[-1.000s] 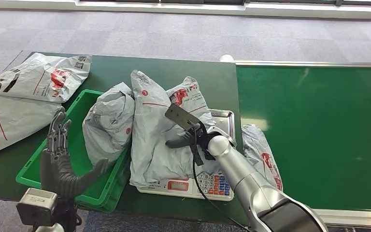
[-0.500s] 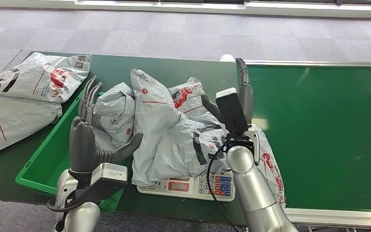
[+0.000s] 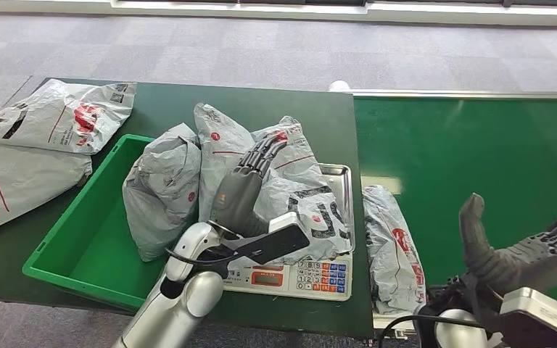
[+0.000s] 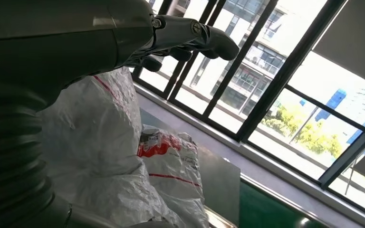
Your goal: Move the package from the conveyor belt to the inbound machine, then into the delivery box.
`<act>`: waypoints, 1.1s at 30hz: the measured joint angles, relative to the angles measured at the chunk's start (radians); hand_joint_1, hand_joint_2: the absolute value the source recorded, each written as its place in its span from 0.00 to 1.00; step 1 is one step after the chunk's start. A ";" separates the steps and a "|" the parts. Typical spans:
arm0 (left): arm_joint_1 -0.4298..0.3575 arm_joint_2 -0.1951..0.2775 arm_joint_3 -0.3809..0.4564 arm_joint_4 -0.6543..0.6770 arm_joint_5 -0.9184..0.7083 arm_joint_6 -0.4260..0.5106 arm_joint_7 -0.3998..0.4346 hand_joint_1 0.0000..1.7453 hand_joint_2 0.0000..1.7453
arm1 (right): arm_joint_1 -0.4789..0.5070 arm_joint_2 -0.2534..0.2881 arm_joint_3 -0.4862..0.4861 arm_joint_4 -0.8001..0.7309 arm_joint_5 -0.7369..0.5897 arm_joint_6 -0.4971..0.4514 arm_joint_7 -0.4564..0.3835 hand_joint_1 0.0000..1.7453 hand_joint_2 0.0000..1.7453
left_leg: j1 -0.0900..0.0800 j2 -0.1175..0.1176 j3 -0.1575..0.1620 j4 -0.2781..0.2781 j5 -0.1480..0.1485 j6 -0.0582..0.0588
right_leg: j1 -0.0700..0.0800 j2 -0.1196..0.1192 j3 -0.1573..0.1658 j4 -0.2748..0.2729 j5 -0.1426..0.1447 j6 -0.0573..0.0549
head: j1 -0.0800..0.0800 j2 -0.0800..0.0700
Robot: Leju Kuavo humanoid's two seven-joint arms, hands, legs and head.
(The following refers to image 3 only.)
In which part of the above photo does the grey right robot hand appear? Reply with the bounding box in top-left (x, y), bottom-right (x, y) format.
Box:
top-left (458, 193), bottom-right (557, 297)

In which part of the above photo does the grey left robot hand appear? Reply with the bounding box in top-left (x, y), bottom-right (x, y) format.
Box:
top-left (209, 133), bottom-right (289, 239)

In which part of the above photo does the grey courier bag red logo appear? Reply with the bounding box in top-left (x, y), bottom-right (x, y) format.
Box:
top-left (194, 102), bottom-right (355, 267)

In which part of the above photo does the green conveyor belt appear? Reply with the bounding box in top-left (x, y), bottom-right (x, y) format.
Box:
top-left (353, 96), bottom-right (557, 313)

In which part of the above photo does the crumpled plain grey courier bag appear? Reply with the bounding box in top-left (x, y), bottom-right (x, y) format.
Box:
top-left (121, 123), bottom-right (203, 263)

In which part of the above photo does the white electronic weighing scale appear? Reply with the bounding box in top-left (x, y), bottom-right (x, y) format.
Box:
top-left (223, 252), bottom-right (355, 303)

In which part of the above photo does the narrow grey courier bag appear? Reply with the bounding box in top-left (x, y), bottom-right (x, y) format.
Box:
top-left (362, 184), bottom-right (427, 317)

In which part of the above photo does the green plastic crate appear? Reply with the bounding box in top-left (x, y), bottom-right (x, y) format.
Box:
top-left (22, 133), bottom-right (204, 312)

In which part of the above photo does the grey courier bag black lettering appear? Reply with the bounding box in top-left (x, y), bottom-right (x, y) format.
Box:
top-left (0, 78), bottom-right (139, 156)

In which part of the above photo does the large grey bag red line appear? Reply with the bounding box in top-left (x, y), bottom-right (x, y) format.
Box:
top-left (0, 139), bottom-right (94, 241)

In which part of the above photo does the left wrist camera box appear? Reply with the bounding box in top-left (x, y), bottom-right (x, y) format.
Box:
top-left (232, 211), bottom-right (311, 265)

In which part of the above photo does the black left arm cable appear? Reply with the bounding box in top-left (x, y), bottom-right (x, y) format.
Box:
top-left (165, 247), bottom-right (244, 267)

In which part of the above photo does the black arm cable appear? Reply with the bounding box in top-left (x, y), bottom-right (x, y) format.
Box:
top-left (165, 247), bottom-right (244, 267)
top-left (378, 314), bottom-right (484, 348)

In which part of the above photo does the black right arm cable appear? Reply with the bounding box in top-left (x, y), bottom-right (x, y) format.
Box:
top-left (378, 314), bottom-right (484, 348)

